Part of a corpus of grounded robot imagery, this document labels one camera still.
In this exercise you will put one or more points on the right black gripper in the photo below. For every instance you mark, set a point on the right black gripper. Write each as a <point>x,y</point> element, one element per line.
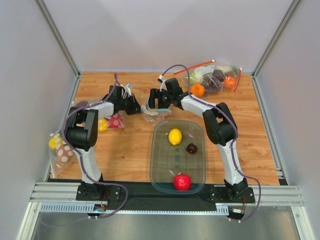
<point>158,97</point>

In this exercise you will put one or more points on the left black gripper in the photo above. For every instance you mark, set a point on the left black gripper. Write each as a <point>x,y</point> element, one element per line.
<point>130,105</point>

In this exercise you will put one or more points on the blue zip top bag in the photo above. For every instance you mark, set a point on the blue zip top bag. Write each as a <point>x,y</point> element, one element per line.
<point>154,115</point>

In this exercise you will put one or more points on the yellow fake lemon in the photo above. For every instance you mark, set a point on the yellow fake lemon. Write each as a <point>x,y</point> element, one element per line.
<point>175,136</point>

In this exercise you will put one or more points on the dark purple fake plum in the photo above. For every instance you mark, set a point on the dark purple fake plum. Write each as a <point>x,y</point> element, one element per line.
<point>191,148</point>

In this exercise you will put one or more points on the red fake apple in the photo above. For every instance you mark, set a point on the red fake apple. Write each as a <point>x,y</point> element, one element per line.
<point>182,182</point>

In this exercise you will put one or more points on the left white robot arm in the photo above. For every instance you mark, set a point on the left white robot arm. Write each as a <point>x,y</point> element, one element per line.
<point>80,131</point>

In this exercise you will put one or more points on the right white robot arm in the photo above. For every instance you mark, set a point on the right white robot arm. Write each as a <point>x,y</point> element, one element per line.
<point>219,124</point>

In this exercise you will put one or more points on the clear bag with mushroom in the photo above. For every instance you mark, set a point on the clear bag with mushroom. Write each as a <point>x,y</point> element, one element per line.
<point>115,121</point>

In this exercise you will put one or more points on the red spotted fake mushroom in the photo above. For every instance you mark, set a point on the red spotted fake mushroom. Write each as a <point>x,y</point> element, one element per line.
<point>115,121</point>

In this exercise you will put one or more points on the orange fake tangerine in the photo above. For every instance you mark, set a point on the orange fake tangerine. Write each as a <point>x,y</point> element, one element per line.
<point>197,90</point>

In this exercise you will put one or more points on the green fake cabbage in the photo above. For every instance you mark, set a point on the green fake cabbage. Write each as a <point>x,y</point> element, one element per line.
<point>195,78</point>

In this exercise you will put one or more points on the yellow fake pepper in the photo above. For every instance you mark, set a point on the yellow fake pepper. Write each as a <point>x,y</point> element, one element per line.
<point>102,125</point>

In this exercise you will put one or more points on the red zip bag back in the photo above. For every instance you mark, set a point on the red zip bag back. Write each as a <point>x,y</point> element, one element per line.
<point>207,67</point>

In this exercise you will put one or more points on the fake purple grapes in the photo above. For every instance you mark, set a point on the fake purple grapes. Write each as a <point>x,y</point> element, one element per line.
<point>213,82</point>

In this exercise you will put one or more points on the clear bag far left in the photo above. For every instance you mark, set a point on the clear bag far left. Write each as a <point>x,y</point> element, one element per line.
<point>60,154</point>

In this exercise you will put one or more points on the clear plastic tub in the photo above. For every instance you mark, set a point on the clear plastic tub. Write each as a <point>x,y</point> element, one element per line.
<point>167,160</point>

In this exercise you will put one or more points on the black base strip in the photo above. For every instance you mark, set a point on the black base strip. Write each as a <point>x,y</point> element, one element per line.
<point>142,196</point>

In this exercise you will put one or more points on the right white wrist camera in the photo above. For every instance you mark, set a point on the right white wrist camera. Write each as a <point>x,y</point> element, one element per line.
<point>162,80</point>

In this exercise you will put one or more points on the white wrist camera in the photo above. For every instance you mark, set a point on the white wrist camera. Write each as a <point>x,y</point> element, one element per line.
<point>162,80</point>
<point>126,90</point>

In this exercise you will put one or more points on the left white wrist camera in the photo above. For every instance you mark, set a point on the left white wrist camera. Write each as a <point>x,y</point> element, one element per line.
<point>126,90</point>

